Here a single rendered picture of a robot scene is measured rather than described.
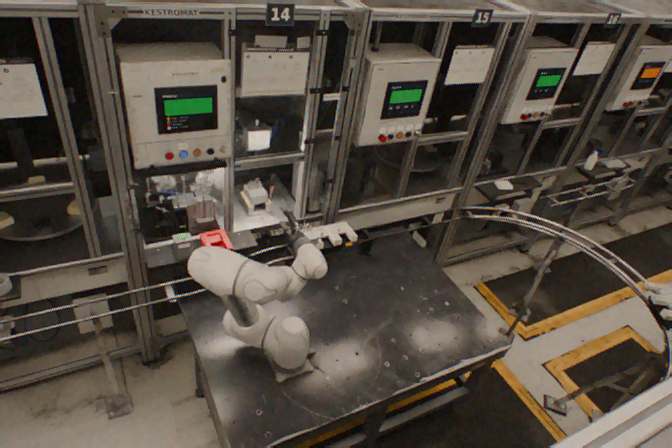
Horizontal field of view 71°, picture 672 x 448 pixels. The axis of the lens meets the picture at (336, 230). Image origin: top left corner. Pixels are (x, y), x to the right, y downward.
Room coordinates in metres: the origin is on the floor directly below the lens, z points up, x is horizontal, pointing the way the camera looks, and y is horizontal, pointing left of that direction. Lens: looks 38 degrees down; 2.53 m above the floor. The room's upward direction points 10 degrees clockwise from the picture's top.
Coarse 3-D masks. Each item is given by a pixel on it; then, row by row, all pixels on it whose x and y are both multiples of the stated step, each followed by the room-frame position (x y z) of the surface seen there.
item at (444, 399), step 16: (480, 368) 1.65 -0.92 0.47; (432, 384) 1.38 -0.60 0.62; (464, 384) 1.68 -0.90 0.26; (208, 400) 1.30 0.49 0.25; (400, 400) 1.28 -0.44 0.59; (432, 400) 1.54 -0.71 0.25; (448, 400) 1.56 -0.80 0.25; (464, 400) 1.64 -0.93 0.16; (352, 416) 1.13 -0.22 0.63; (368, 416) 1.30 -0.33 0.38; (384, 416) 1.28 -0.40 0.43; (400, 416) 1.41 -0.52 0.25; (416, 416) 1.43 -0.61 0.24; (320, 432) 1.04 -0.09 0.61; (368, 432) 1.27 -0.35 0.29; (384, 432) 1.32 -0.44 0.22
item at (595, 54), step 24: (552, 24) 2.95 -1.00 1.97; (576, 24) 3.07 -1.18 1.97; (600, 24) 3.19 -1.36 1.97; (624, 24) 3.32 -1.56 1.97; (600, 48) 3.25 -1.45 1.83; (624, 48) 3.40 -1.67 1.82; (576, 72) 3.17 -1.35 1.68; (600, 72) 3.32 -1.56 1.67; (576, 96) 3.25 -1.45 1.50; (504, 144) 2.96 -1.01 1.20; (480, 168) 2.88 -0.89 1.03; (504, 168) 3.02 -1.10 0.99
